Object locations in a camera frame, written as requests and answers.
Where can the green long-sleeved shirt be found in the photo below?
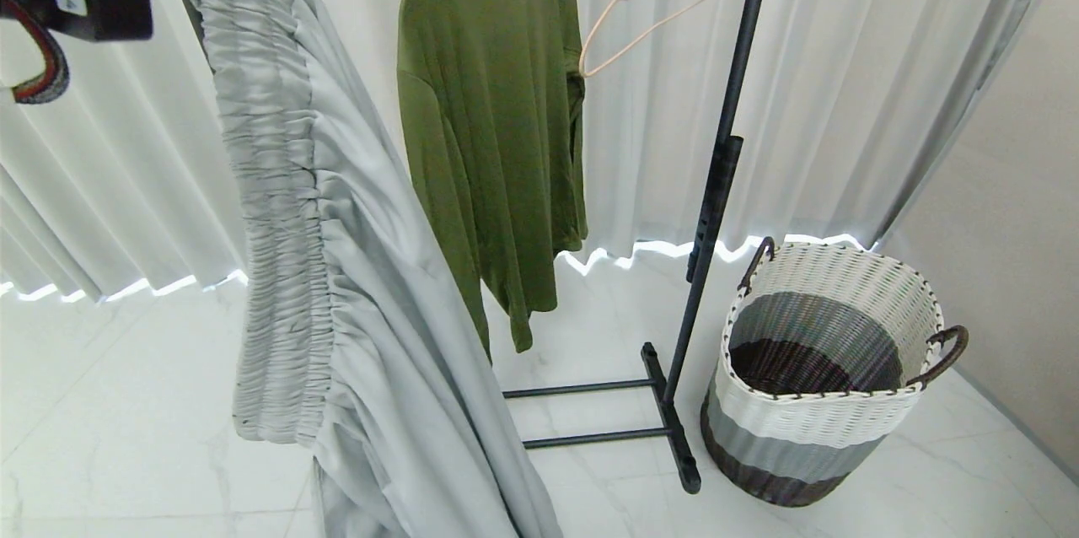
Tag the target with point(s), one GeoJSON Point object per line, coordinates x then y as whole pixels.
{"type": "Point", "coordinates": [489, 99]}

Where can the pale grey shorts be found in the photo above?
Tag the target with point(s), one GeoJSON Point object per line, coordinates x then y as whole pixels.
{"type": "Point", "coordinates": [354, 310]}

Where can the pink clothes hanger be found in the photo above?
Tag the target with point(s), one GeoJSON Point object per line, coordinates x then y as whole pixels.
{"type": "Point", "coordinates": [583, 66]}

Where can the black clothes rack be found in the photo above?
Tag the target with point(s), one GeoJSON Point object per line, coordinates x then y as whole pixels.
{"type": "Point", "coordinates": [716, 184]}

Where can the white laundry basket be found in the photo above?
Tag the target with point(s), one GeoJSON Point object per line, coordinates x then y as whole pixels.
{"type": "Point", "coordinates": [809, 424]}

